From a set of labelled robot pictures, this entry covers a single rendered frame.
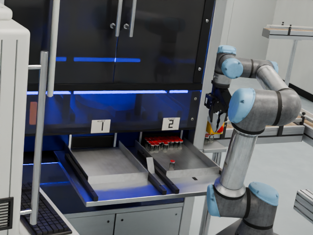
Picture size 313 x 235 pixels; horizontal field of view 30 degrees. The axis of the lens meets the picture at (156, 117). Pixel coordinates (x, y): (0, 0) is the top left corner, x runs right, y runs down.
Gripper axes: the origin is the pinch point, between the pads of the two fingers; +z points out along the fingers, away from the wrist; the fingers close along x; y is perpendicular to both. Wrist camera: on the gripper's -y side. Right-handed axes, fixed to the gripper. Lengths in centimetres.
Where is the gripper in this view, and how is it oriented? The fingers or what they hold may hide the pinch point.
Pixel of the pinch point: (216, 129)
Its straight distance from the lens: 246.1
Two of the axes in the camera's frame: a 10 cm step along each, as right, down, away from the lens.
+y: -4.0, -3.5, 8.4
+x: -9.1, 0.3, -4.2
